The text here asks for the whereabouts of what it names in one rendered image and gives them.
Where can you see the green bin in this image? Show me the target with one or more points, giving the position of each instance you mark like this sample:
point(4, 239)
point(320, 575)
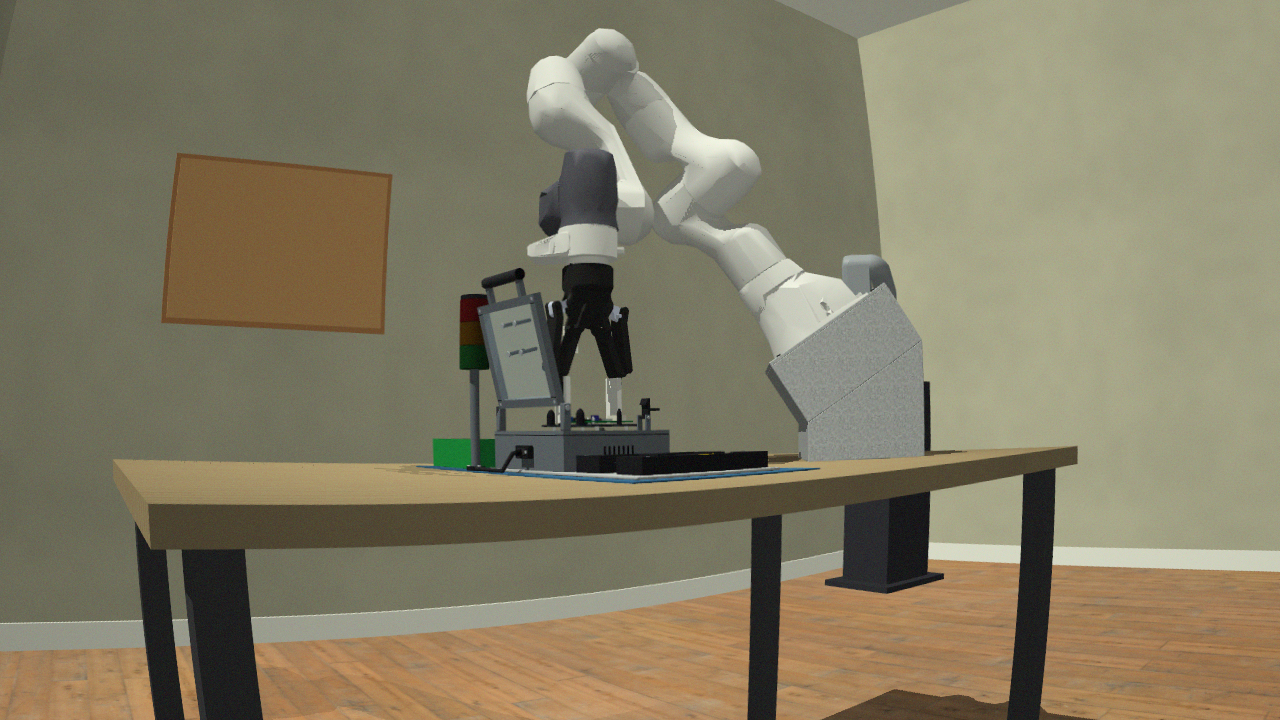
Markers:
point(457, 452)

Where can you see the green circuit board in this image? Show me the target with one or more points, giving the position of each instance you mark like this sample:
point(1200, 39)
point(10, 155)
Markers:
point(612, 418)

